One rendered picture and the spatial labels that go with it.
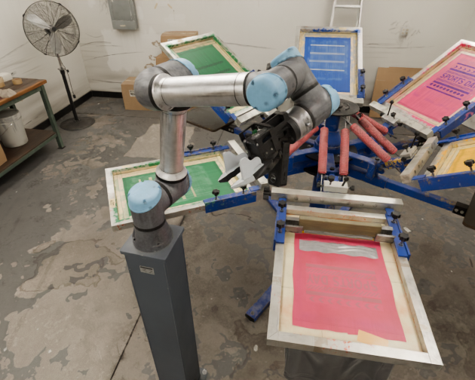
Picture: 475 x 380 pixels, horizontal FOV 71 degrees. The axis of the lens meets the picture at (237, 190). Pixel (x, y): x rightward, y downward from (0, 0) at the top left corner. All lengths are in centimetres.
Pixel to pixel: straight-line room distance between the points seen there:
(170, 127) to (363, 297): 101
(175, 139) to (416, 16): 485
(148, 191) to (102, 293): 173
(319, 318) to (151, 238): 71
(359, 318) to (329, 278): 21
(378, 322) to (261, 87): 104
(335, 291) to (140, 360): 141
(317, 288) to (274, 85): 99
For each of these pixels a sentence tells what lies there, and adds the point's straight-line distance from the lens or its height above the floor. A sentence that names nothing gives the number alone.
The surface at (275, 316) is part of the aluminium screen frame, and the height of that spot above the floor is 99.
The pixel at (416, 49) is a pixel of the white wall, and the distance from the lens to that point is 577.
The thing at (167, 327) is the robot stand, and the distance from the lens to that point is 164.
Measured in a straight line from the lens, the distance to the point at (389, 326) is 147.
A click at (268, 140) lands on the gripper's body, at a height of 176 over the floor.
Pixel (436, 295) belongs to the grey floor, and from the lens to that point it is 303.
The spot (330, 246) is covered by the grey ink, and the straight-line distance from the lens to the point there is 167.
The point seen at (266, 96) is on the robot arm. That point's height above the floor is 186.
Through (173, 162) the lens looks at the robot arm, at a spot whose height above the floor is 150.
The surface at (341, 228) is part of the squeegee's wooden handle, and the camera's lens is 168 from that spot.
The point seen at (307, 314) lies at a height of 95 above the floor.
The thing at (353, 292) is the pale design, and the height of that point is 95.
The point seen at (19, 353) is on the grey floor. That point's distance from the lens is 277.
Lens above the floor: 210
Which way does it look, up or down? 35 degrees down
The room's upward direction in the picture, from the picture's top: straight up
